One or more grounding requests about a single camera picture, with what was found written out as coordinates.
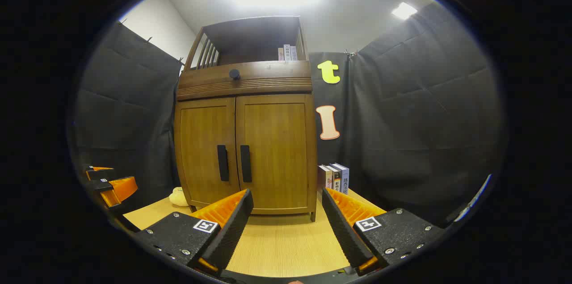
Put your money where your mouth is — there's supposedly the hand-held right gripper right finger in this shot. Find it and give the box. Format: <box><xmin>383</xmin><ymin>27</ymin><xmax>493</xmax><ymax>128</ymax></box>
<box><xmin>322</xmin><ymin>187</ymin><xmax>447</xmax><ymax>276</ymax></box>

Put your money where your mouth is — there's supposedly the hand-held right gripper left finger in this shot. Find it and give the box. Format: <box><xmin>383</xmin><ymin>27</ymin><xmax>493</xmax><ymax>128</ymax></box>
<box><xmin>133</xmin><ymin>188</ymin><xmax>254</xmax><ymax>274</ymax></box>

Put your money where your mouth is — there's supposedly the wooden shoe cabinet door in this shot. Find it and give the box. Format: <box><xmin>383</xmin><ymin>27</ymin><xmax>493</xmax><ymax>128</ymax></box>
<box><xmin>236</xmin><ymin>93</ymin><xmax>317</xmax><ymax>215</ymax></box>
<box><xmin>175</xmin><ymin>97</ymin><xmax>240</xmax><ymax>208</ymax></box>

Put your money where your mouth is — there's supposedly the wooden double-door shoe cabinet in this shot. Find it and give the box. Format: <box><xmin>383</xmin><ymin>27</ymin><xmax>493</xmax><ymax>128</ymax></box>
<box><xmin>173</xmin><ymin>16</ymin><xmax>319</xmax><ymax>223</ymax></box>

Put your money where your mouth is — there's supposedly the white cover book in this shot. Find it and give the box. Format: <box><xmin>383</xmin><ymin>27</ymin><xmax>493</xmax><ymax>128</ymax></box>
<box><xmin>334</xmin><ymin>163</ymin><xmax>350</xmax><ymax>194</ymax></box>

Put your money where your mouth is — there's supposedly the dark spine book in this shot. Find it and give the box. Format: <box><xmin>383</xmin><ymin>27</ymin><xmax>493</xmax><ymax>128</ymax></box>
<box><xmin>328</xmin><ymin>164</ymin><xmax>342</xmax><ymax>192</ymax></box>

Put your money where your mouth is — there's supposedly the brown cover book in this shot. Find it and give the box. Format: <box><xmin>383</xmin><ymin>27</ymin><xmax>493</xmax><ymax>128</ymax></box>
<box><xmin>318</xmin><ymin>166</ymin><xmax>333</xmax><ymax>191</ymax></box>

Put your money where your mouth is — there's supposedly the pale yellow plush toy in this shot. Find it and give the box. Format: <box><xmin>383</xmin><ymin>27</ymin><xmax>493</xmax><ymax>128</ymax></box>
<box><xmin>169</xmin><ymin>187</ymin><xmax>190</xmax><ymax>207</ymax></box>

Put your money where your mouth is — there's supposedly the black backdrop cloth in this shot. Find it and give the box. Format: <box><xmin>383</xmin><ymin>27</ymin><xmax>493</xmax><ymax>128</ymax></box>
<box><xmin>71</xmin><ymin>3</ymin><xmax>505</xmax><ymax>226</ymax></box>

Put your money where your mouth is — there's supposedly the small ceiling light panel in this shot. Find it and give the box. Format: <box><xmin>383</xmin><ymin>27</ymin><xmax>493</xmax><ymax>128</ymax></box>
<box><xmin>391</xmin><ymin>2</ymin><xmax>418</xmax><ymax>21</ymax></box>

